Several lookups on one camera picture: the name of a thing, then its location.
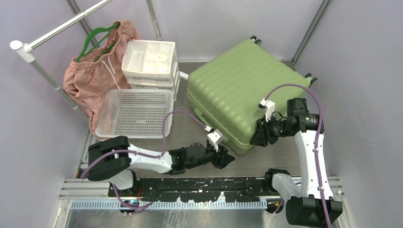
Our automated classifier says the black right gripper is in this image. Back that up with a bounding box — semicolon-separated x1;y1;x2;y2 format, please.
249;114;292;147

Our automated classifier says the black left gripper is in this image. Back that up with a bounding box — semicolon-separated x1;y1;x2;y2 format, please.
186;142;235;170

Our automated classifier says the green hard-shell suitcase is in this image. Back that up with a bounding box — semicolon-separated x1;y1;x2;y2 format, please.
187;36;315;155

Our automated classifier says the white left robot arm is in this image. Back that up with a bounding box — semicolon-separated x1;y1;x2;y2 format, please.
80;136;235;196

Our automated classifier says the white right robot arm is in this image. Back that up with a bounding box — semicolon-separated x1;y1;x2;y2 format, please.
250;98;343;228

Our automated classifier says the white perforated plastic basket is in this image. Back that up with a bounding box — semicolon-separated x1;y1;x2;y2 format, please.
95;89;174;139

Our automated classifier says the white plastic drawer organizer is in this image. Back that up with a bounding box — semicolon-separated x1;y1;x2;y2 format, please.
122;40;180;100

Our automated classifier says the pink cloth garment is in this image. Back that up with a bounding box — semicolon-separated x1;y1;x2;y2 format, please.
63;20;140;133

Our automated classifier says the green clothes hanger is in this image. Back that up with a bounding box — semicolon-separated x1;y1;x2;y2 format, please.
75;22;121;63

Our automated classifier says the white metal clothes rack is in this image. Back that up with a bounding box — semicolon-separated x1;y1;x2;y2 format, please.
9;0;120;124

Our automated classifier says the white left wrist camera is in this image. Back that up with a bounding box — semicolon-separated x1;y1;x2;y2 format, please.
204;125;224;152

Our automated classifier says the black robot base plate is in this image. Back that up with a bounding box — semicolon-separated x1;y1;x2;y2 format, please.
117;177;279;203

